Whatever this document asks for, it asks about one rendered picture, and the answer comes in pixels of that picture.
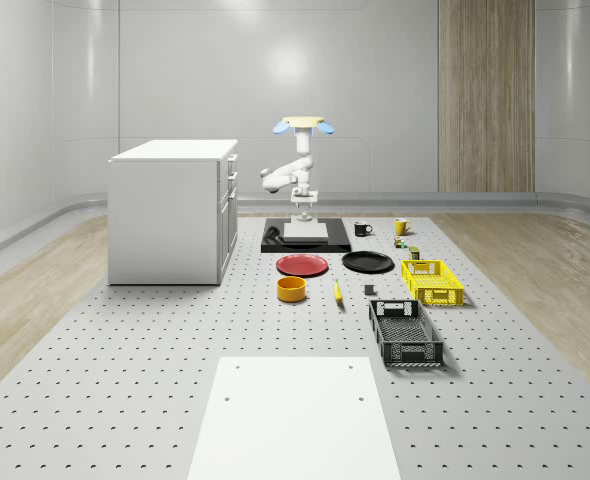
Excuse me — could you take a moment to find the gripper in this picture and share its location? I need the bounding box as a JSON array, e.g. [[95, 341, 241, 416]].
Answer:
[[290, 189, 320, 210]]

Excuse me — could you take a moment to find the white board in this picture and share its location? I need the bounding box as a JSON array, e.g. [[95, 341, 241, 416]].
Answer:
[[186, 356, 403, 480]]

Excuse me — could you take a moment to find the yellow bowl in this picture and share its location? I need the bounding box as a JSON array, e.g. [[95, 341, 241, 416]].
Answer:
[[276, 276, 307, 304]]

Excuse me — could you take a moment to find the yellow basket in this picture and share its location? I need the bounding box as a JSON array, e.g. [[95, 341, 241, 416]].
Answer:
[[400, 259, 465, 307]]

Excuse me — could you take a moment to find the dark grey basket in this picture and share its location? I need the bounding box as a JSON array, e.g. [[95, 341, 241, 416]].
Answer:
[[368, 298, 446, 369]]

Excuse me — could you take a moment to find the red plate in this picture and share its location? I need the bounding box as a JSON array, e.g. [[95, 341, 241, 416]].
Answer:
[[275, 253, 330, 278]]

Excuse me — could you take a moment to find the white cabinet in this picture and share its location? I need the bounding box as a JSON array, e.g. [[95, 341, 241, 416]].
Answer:
[[107, 139, 239, 287]]

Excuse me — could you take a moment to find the black plate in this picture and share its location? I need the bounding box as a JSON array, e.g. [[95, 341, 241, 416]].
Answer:
[[341, 250, 396, 274]]

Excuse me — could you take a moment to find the black stove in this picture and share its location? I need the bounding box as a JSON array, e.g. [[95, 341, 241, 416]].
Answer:
[[260, 216, 352, 254]]

